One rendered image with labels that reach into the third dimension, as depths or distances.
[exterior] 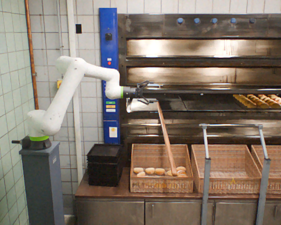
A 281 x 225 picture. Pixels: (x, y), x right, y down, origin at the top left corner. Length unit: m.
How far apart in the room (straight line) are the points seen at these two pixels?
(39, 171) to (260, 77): 2.12
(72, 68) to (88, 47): 0.99
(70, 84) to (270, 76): 1.93
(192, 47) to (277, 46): 0.78
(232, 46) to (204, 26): 0.32
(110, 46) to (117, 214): 1.52
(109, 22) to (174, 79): 0.80
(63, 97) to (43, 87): 1.16
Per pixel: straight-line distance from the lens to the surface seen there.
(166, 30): 2.82
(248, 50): 2.95
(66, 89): 1.87
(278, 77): 3.09
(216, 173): 3.06
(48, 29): 2.94
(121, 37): 2.81
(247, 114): 3.07
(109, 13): 2.79
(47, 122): 1.85
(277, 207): 2.92
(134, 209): 2.71
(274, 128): 3.21
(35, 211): 2.25
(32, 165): 2.08
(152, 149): 2.98
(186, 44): 2.84
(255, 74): 3.02
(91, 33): 2.84
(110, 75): 2.26
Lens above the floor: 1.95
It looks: 15 degrees down
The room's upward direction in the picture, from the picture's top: straight up
